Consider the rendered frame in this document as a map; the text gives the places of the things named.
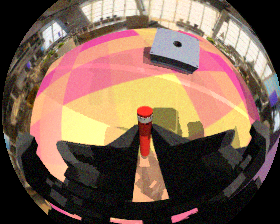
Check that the red peg with white band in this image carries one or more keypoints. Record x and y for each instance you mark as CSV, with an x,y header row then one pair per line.
x,y
144,114

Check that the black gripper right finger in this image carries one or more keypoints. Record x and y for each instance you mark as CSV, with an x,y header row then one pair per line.
x,y
178,156

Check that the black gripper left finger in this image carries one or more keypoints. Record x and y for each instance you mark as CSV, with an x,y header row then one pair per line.
x,y
117,159

